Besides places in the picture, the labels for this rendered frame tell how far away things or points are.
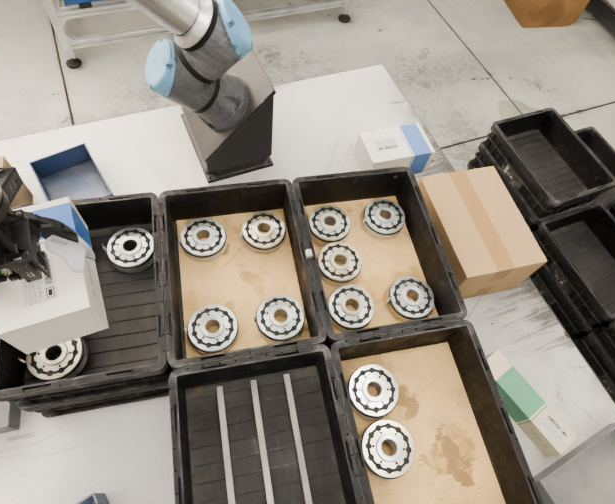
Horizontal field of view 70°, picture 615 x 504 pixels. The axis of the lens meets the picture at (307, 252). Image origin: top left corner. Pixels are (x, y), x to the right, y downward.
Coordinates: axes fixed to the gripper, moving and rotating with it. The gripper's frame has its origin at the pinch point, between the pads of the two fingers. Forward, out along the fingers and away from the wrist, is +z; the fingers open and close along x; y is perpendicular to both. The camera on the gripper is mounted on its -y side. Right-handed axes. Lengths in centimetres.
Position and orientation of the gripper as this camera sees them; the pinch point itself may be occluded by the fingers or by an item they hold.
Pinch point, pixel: (43, 267)
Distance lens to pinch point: 77.9
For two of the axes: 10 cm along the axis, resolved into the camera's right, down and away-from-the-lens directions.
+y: 3.7, 8.3, -4.1
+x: 9.2, -2.9, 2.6
